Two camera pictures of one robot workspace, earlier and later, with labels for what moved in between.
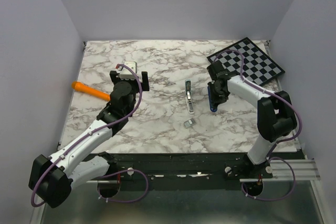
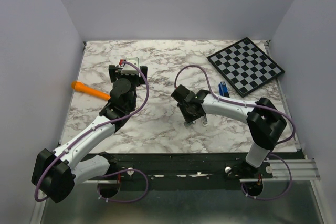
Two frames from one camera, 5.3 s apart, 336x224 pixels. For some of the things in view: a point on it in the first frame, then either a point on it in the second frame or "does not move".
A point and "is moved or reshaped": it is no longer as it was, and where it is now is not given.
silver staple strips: x=188 y=123 does not move
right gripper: x=220 y=100 to x=187 y=118
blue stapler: x=213 y=109 is moved or reshaped
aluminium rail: x=303 y=170 does not move
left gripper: x=116 y=80 does not move
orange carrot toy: x=85 y=88 does not move
